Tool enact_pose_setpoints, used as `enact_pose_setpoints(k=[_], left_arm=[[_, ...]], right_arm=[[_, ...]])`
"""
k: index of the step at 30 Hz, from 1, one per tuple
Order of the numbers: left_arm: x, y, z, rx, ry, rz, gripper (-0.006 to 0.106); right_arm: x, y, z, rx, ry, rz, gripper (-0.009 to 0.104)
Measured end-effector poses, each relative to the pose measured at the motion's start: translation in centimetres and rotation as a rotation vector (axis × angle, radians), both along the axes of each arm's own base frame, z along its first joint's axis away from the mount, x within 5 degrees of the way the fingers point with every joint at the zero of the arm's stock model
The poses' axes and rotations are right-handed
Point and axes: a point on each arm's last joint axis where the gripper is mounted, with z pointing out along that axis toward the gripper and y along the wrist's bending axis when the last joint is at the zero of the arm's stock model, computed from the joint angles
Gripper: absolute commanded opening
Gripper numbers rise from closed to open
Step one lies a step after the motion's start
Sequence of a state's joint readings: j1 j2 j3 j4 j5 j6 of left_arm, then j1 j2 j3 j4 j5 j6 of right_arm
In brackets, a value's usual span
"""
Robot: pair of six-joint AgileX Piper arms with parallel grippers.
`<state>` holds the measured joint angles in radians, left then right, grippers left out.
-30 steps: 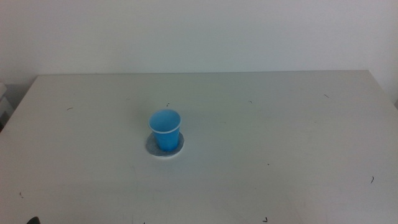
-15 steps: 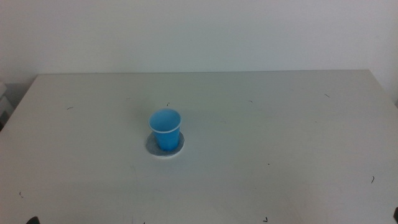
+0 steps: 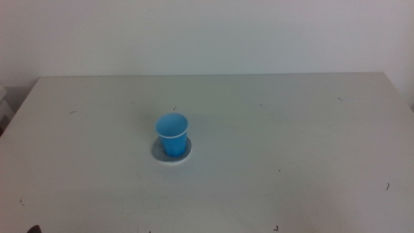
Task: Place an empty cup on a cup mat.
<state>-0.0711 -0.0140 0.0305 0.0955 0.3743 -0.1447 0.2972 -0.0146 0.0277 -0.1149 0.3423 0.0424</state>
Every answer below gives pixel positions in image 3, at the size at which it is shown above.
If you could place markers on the blue plastic cup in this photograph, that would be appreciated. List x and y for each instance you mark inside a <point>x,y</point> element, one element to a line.
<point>173,144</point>

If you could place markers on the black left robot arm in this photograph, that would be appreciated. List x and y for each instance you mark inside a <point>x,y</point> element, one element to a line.
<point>34,229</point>

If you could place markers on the round grey cup mat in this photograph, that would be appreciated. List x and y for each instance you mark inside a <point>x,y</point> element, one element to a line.
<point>157,152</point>

